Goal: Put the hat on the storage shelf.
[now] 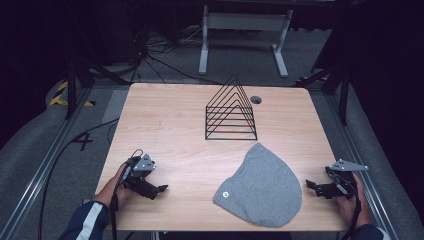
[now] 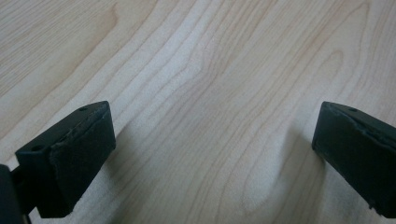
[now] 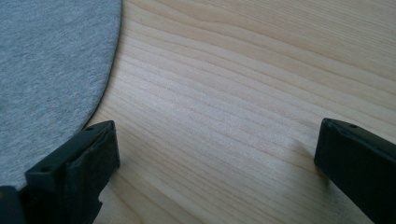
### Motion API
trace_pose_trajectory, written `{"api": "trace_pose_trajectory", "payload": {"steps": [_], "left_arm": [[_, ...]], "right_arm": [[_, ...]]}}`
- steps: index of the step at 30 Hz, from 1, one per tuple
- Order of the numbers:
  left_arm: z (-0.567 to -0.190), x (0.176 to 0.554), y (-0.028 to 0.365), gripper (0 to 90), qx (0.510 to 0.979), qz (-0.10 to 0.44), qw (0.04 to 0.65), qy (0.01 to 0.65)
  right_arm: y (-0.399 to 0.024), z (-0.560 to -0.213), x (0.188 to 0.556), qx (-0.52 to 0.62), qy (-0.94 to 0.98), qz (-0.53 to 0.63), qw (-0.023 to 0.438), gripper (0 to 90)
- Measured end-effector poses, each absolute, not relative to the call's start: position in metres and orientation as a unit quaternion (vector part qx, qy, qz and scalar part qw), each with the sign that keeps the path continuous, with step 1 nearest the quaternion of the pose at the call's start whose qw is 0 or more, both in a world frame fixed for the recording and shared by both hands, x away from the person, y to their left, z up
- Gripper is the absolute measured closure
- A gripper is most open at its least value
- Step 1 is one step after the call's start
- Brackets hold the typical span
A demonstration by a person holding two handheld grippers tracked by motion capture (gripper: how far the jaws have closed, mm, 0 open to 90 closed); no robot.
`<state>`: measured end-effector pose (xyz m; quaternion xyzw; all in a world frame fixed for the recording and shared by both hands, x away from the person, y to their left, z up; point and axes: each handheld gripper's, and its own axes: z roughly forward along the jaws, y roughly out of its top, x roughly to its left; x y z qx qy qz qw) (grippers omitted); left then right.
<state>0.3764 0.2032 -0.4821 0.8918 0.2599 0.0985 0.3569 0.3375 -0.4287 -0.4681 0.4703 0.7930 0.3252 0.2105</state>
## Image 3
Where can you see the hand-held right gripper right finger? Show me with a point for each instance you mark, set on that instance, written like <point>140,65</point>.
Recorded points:
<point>358,158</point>

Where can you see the grey round fabric mat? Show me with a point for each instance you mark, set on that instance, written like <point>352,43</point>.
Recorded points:
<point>53,71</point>

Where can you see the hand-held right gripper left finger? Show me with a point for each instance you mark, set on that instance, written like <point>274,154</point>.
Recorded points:
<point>74,165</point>

